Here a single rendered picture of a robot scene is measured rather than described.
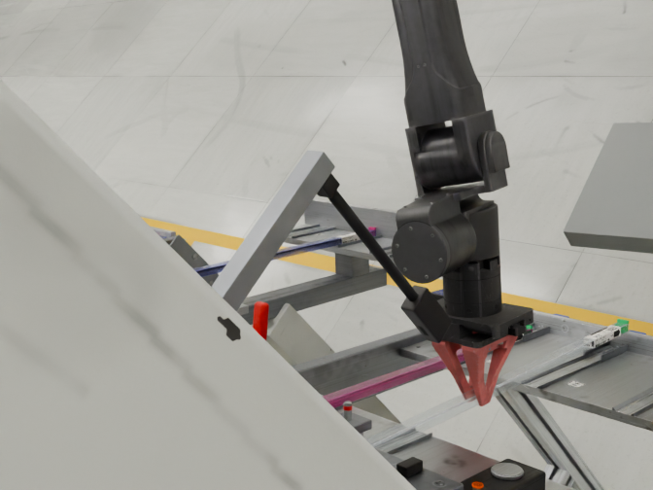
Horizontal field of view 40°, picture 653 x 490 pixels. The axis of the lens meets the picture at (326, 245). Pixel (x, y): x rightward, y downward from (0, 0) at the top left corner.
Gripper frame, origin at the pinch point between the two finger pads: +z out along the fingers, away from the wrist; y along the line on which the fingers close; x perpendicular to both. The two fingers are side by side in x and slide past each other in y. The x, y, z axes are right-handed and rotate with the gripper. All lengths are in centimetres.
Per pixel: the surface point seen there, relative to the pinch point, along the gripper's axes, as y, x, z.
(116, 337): 39, -60, -31
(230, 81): -251, 165, -26
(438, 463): 5.3, -12.7, 0.9
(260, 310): -16.3, -13.9, -10.1
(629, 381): 6.6, 18.5, 3.1
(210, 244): -194, 105, 26
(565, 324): -7.7, 28.6, 1.7
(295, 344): -46.2, 15.3, 7.8
